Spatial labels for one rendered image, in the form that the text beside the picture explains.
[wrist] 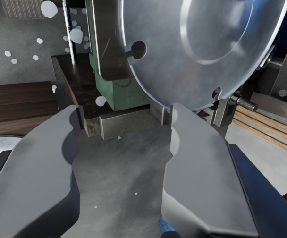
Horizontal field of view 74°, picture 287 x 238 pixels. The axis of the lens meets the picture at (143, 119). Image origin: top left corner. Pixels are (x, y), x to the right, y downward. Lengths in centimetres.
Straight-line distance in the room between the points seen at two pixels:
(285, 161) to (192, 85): 161
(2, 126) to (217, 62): 65
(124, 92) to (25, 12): 52
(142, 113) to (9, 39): 71
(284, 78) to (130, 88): 27
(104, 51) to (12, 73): 84
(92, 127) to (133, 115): 10
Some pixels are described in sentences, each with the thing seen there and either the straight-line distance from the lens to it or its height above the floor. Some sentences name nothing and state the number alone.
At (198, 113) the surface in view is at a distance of 35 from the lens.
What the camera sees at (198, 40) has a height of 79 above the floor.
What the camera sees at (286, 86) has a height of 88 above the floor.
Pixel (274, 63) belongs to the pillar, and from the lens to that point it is 47.
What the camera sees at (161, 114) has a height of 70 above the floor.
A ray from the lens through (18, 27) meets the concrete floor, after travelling 101.
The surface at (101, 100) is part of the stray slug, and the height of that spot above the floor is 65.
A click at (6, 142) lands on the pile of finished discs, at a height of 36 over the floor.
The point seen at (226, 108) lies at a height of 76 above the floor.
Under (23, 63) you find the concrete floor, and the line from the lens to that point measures 104.
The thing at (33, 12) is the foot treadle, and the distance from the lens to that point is 84.
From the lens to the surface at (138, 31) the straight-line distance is 24.
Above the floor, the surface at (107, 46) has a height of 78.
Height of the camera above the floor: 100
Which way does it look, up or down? 48 degrees down
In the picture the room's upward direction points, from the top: 136 degrees clockwise
